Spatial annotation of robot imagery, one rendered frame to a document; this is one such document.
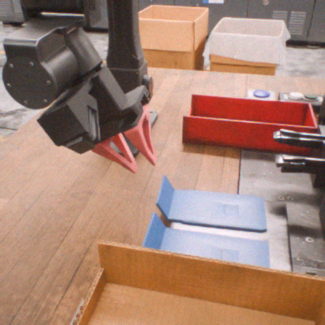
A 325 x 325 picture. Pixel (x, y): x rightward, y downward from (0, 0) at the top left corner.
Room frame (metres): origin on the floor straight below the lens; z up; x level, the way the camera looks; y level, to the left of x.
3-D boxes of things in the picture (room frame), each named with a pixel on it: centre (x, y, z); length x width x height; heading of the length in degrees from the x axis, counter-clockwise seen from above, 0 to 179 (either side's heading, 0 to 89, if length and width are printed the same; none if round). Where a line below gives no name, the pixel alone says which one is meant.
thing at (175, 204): (0.42, -0.07, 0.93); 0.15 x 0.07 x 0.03; 81
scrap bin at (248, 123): (0.69, -0.17, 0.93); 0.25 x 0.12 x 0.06; 78
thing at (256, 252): (0.33, -0.06, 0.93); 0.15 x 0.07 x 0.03; 79
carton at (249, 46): (2.91, -0.67, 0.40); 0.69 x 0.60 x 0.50; 163
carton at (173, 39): (3.02, -0.05, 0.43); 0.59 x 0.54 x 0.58; 164
